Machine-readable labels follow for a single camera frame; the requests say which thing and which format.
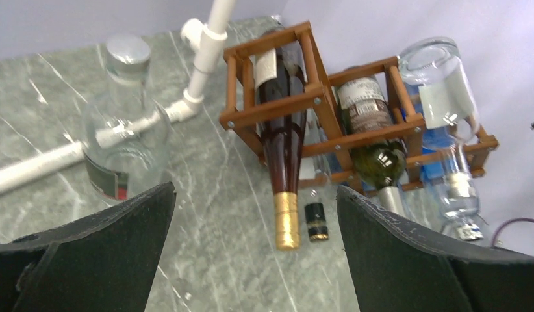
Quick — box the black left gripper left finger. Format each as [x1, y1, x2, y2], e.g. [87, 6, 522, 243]
[0, 182, 176, 311]

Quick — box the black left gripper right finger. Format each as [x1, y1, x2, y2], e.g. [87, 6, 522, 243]
[337, 186, 534, 311]

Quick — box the clear glass bottle white cap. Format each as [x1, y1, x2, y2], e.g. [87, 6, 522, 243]
[398, 36, 481, 222]

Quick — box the clear glass bottle silver cap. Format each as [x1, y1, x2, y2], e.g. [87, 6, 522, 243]
[81, 34, 172, 206]

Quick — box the clear square bottle black cap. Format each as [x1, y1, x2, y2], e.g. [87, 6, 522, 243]
[439, 215, 487, 242]

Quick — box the blue label clear bottle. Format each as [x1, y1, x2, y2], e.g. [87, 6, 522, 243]
[405, 83, 446, 201]

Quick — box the brown wooden wine rack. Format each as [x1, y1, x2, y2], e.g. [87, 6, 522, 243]
[218, 20, 500, 194]

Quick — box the small clear bottle black cap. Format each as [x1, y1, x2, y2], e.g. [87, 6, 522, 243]
[299, 109, 335, 243]

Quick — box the dark green wine bottle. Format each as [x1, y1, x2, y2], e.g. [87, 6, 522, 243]
[335, 75, 406, 216]

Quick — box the dark red wine bottle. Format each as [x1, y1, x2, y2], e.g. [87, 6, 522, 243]
[254, 42, 307, 251]

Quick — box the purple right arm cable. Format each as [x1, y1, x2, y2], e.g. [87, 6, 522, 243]
[490, 217, 534, 247]

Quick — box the white PVC pipe frame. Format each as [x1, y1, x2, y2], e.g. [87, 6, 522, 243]
[0, 1, 236, 194]

